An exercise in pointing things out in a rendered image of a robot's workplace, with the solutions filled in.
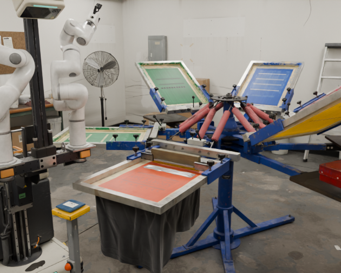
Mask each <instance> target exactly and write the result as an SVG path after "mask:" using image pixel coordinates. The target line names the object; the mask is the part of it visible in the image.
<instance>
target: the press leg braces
mask: <svg viewBox="0 0 341 273"><path fill-rule="evenodd" d="M233 212H234V213H235V214H236V215H238V216H239V217H240V218H241V219H242V220H244V221H245V222H246V223H247V224H248V225H249V226H247V227H248V228H249V229H251V230H253V229H257V228H260V226H259V225H257V224H255V223H253V222H252V221H251V220H250V219H248V218H247V217H246V216H245V215H244V214H243V213H241V212H240V211H239V210H238V209H237V208H236V207H234V206H233ZM218 214H219V209H218V208H217V207H216V208H215V209H214V211H213V212H212V213H211V214H210V215H209V217H208V218H207V219H206V220H205V221H204V223H203V224H202V225H201V226H200V228H199V229H198V230H197V232H196V233H195V234H194V235H193V237H192V238H191V239H190V240H189V241H188V243H187V244H184V245H182V246H183V247H185V248H186V249H190V248H193V247H196V246H197V245H196V241H197V240H198V239H199V238H200V237H201V235H202V234H203V233H204V232H205V230H206V229H207V228H208V227H209V225H210V224H211V223H212V221H214V219H215V218H216V219H217V215H218ZM223 218H224V234H225V254H223V257H224V262H233V259H232V254H231V247H230V237H229V221H228V210H223Z"/></svg>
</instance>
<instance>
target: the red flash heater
mask: <svg viewBox="0 0 341 273"><path fill-rule="evenodd" d="M319 173H320V176H319V180H321V181H323V182H325V183H328V184H331V185H333V186H336V187H338V188H340V189H341V160H337V161H332V162H327V163H324V164H320V165H319Z"/></svg>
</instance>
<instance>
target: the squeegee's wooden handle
mask: <svg viewBox="0 0 341 273"><path fill-rule="evenodd" d="M151 154H153V159H161V160H166V161H171V162H175V163H181V164H186V165H191V166H194V167H195V163H194V162H198V163H201V156H199V155H193V154H187V153H181V152H176V151H170V150H166V149H160V148H154V147H153V148H152V149H151Z"/></svg>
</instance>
